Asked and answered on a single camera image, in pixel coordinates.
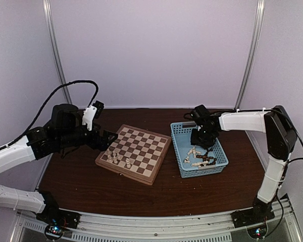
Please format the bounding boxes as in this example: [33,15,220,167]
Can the dark chess pieces pile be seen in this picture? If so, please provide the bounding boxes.
[196,148,217,167]

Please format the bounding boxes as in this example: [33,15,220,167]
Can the front aluminium rail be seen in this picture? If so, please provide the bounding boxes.
[10,199,301,242]

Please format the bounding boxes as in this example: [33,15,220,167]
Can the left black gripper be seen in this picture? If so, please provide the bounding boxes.
[57,122,118,151]

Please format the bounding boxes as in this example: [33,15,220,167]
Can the aluminium frame post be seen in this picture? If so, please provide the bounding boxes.
[234,0,265,109]
[42,0,75,113]

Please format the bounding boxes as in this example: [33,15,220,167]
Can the light blue plastic basket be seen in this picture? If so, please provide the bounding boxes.
[170,122,229,178]

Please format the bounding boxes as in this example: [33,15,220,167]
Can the left black cable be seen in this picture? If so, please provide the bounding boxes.
[0,80,99,154]

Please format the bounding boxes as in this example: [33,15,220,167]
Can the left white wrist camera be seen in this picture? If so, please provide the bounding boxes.
[82,100,104,131]

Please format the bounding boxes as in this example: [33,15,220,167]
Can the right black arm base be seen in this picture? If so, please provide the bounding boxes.
[231,197,275,228]

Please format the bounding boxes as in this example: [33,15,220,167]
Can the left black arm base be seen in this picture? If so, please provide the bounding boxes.
[36,191,80,229]

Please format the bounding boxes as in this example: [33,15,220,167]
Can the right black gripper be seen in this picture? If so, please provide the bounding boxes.
[191,127,216,148]

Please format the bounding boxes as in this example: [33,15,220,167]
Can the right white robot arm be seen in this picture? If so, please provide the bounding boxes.
[189,105,297,204]

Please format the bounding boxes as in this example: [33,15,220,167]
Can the wooden folding chess board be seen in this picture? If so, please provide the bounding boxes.
[95,125,172,186]

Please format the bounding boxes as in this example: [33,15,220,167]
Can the white queen chess piece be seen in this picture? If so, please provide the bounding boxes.
[125,158,131,168]

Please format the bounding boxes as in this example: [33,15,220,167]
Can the right aluminium frame post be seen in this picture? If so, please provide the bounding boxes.
[234,0,265,109]

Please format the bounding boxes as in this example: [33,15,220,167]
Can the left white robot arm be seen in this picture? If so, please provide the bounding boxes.
[0,101,118,224]

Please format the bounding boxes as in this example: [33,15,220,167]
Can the white chess pieces pile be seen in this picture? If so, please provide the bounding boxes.
[183,147,202,168]

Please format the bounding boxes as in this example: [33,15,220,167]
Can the left aluminium frame post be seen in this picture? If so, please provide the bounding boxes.
[42,0,75,113]

